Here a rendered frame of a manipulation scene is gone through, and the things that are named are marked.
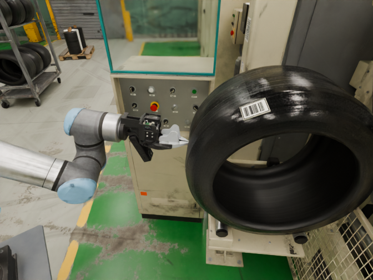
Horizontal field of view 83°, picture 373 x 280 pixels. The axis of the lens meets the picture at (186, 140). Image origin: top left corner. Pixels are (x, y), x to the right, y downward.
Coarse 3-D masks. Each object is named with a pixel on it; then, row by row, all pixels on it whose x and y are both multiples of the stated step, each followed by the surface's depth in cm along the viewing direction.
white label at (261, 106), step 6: (258, 102) 48; (264, 102) 48; (240, 108) 50; (246, 108) 49; (252, 108) 48; (258, 108) 47; (264, 108) 47; (246, 114) 48; (252, 114) 47; (258, 114) 47
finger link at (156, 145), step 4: (148, 144) 66; (152, 144) 64; (156, 144) 64; (160, 144) 64; (164, 144) 65; (168, 144) 65; (156, 148) 64; (160, 148) 64; (164, 148) 65; (168, 148) 65
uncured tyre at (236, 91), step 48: (240, 96) 53; (288, 96) 47; (336, 96) 47; (192, 144) 60; (240, 144) 52; (336, 144) 76; (192, 192) 68; (240, 192) 91; (288, 192) 87; (336, 192) 72
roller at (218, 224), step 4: (216, 220) 80; (216, 224) 79; (220, 224) 78; (224, 224) 78; (216, 228) 77; (220, 228) 76; (224, 228) 76; (216, 232) 77; (220, 232) 76; (224, 232) 76; (220, 236) 78; (224, 236) 77
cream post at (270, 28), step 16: (256, 0) 66; (272, 0) 66; (288, 0) 65; (256, 16) 68; (272, 16) 68; (288, 16) 68; (256, 32) 71; (272, 32) 71; (288, 32) 70; (256, 48) 74; (272, 48) 73; (240, 64) 89; (256, 64) 77; (272, 64) 76; (256, 144) 97; (256, 160) 103
